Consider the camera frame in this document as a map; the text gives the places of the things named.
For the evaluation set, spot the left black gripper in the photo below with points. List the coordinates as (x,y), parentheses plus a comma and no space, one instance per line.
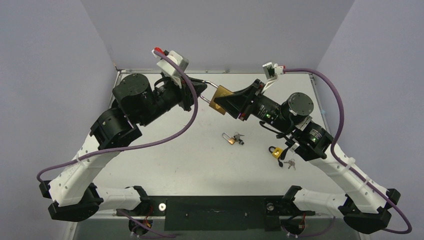
(187,92)

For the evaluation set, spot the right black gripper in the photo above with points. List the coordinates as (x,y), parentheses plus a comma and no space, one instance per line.
(250,102)

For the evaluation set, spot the large brass padlock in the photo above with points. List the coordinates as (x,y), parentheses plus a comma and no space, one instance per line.
(220,92)

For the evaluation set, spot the small padlock key charm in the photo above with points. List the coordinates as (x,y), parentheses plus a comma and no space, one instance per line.
(237,136)

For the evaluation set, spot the small brass padlock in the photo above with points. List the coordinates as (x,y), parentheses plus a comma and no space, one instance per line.
(228,138)

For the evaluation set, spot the yellow padlock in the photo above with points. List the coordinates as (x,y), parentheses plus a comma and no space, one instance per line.
(276,152)

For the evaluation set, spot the yellow padlock keys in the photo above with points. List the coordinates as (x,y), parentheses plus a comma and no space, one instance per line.
(290,164)

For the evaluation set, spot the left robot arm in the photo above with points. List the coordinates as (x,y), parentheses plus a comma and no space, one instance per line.
(74,195)

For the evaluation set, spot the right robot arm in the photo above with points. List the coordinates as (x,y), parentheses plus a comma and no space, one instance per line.
(364,205)

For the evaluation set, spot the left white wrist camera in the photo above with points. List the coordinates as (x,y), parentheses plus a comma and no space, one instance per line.
(167,62)

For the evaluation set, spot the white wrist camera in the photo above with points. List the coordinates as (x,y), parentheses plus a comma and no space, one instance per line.
(272,71)
(167,62)

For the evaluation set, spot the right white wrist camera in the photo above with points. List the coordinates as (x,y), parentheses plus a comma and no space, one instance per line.
(272,71)

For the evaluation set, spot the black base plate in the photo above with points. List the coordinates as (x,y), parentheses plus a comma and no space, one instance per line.
(218,213)

